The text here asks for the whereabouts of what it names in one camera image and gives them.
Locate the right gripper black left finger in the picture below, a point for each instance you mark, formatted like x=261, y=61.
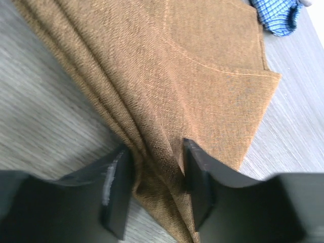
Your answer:
x=88, y=205

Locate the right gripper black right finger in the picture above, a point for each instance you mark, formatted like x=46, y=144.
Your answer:
x=229, y=206

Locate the brown cloth napkin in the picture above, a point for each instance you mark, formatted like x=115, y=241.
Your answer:
x=159, y=72

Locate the blue checkered cloth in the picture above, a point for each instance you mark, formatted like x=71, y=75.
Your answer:
x=278, y=16

